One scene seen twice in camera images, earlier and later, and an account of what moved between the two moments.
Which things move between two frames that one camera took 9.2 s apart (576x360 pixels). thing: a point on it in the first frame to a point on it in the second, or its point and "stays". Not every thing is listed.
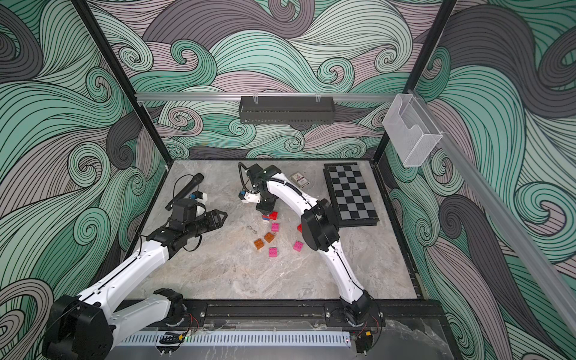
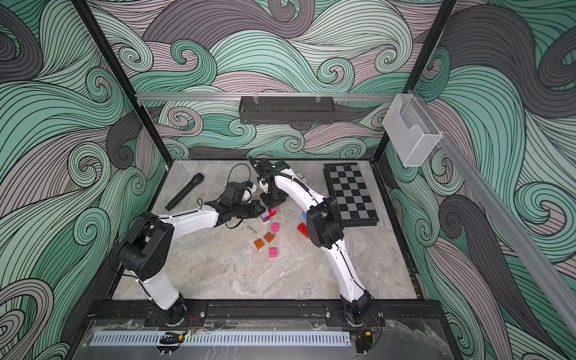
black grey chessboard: (349, 195) stays
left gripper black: (213, 219) to (255, 205)
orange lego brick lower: (259, 244) stays
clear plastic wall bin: (413, 133) stays
